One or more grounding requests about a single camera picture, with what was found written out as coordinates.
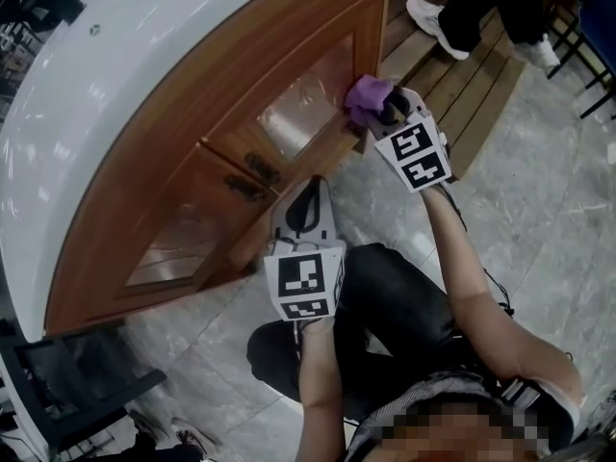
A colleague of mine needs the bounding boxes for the person's left forearm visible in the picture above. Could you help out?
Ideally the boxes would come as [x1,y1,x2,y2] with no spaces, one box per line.
[296,318,348,462]

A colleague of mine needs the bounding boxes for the person's grey mesh vest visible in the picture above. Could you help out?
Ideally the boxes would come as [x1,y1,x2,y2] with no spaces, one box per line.
[344,368,574,462]

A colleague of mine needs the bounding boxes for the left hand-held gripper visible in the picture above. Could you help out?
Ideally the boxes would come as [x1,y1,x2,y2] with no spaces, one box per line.
[263,175,347,322]

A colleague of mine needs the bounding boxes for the wooden cabinet door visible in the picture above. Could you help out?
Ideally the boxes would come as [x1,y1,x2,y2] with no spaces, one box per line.
[110,144,273,302]
[201,31,386,177]

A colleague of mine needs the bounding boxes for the dark metal rack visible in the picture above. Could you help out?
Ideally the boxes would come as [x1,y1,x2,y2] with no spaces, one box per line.
[0,16,49,115]

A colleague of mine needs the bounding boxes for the person's right forearm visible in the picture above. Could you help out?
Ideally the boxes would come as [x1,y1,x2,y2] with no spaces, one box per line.
[421,183,497,317]

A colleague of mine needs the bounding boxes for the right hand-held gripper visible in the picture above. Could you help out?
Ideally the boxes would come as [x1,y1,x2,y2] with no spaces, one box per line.
[368,87,453,194]

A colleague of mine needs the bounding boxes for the purple grey cloth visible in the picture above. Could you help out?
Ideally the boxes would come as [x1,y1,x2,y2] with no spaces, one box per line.
[344,73,397,124]

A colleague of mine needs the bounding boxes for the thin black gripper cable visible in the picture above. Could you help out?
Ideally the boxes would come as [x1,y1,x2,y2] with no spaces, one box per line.
[440,180,516,317]

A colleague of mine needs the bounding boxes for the blue chair black legs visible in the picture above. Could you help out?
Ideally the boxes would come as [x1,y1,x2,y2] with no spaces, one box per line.
[546,0,616,120]

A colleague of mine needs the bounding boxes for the person's black trousers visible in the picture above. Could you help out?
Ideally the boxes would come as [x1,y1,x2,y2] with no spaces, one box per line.
[246,242,477,423]

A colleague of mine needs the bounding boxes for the dark metal cabinet handle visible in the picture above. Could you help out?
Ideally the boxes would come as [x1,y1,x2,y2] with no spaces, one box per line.
[224,174,269,203]
[244,152,282,185]

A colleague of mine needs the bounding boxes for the wooden slatted platform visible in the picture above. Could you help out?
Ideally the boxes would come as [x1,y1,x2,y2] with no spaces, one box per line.
[355,0,526,182]

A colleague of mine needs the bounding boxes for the wooden vanity cabinet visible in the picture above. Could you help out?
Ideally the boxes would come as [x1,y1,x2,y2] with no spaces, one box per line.
[42,0,392,336]

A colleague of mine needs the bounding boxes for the white sink countertop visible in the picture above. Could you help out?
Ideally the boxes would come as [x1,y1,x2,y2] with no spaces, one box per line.
[0,0,309,344]

